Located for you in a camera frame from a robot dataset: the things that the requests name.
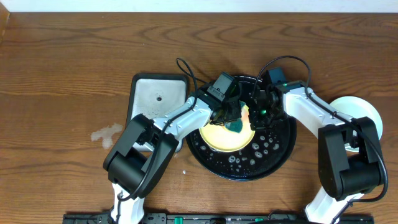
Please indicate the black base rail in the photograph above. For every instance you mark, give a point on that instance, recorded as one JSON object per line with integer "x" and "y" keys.
{"x": 162, "y": 218}

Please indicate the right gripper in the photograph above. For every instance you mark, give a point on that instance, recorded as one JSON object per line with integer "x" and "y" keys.
{"x": 255, "y": 122}

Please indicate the mint plate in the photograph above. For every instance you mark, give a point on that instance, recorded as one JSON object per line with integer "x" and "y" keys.
{"x": 358, "y": 108}

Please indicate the black rectangular soap tray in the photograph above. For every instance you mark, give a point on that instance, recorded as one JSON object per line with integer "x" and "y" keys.
{"x": 155, "y": 95}

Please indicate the green sponge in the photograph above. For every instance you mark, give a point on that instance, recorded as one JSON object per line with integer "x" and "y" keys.
{"x": 235, "y": 126}

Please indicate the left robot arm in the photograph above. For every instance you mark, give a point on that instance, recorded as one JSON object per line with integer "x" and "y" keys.
{"x": 141, "y": 155}

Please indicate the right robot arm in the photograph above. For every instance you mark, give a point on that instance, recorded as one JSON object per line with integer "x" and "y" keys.
{"x": 351, "y": 167}

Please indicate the black round tray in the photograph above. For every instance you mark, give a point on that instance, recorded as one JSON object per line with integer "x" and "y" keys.
{"x": 265, "y": 153}

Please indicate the yellow plate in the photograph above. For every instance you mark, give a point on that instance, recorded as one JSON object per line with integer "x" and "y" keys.
{"x": 220, "y": 139}

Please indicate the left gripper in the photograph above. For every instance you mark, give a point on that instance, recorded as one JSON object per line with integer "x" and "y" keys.
{"x": 229, "y": 113}

